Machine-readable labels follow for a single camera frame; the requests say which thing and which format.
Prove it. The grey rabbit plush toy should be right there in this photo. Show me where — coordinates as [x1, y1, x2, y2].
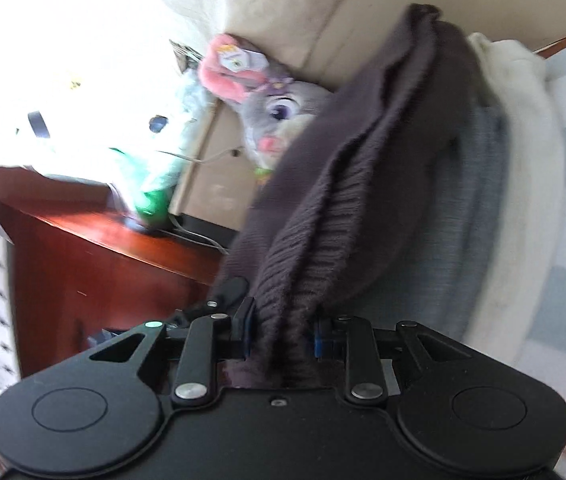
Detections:
[198, 34, 336, 181]

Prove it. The dark brown knitted sweater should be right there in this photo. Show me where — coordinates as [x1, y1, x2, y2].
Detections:
[218, 4, 484, 391]

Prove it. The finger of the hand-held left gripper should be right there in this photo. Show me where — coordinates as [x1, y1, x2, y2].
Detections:
[165, 277, 251, 333]

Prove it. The green plastic bottle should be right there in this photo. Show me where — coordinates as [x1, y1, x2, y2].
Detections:
[108, 145, 189, 233]

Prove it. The grey folded garment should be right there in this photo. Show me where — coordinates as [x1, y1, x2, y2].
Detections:
[358, 105, 508, 341]

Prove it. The white folded garment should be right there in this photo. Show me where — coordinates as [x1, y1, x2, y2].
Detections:
[455, 32, 566, 361]

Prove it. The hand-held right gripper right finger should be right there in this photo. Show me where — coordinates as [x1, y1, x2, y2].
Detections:
[313, 314, 464, 405]

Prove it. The white cable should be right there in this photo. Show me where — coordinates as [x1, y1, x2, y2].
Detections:
[155, 147, 244, 256]

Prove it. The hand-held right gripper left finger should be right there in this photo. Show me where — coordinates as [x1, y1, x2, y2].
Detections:
[90, 297, 256, 406]

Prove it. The red-brown wooden nightstand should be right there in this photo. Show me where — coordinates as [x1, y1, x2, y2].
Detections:
[0, 167, 244, 480]

